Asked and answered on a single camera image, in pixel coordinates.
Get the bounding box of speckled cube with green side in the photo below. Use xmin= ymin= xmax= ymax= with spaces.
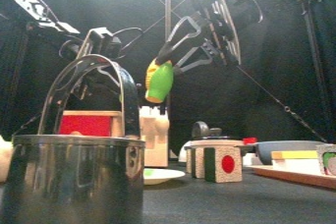
xmin=184 ymin=145 xmax=208 ymax=179

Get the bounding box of shiny steel pot with handle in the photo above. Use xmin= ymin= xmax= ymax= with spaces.
xmin=0 ymin=53 xmax=147 ymax=224

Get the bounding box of speckled cube with red dot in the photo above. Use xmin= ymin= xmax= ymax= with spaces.
xmin=203 ymin=145 xmax=244 ymax=184

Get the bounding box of grey bowl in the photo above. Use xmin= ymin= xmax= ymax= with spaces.
xmin=255 ymin=140 xmax=328 ymax=166

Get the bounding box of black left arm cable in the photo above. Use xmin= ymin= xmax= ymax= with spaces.
xmin=112 ymin=27 xmax=144 ymax=59

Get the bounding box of yellow flat block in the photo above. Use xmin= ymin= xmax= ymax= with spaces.
xmin=271 ymin=149 xmax=320 ymax=161

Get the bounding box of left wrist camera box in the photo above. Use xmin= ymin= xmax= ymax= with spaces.
xmin=87 ymin=27 xmax=125 ymax=58

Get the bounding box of white rounded object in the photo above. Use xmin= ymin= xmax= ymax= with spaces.
xmin=0 ymin=135 xmax=15 ymax=184

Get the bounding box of speckled cube with green picture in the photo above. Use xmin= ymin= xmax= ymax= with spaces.
xmin=315 ymin=142 xmax=336 ymax=177

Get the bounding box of red wooden box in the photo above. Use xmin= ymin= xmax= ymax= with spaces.
xmin=57 ymin=109 xmax=125 ymax=138

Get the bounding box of white flat block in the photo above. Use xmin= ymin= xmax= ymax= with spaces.
xmin=271 ymin=158 xmax=323 ymax=176

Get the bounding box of wooden board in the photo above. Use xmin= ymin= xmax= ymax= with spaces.
xmin=248 ymin=164 xmax=336 ymax=191

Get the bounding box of black frame post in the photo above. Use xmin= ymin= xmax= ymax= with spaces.
xmin=300 ymin=0 xmax=332 ymax=139

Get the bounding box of small white plate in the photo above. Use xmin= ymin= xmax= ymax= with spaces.
xmin=143 ymin=167 xmax=187 ymax=187

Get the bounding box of pot lid with black knob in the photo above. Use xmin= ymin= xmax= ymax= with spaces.
xmin=177 ymin=120 xmax=247 ymax=164

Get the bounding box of green and yellow toy corn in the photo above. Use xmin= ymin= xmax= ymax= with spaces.
xmin=144 ymin=57 xmax=176 ymax=105

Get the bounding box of diagonal brace rod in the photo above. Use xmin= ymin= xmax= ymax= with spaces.
xmin=236 ymin=65 xmax=328 ymax=144

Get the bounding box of small red block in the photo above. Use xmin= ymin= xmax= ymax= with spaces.
xmin=241 ymin=137 xmax=259 ymax=146

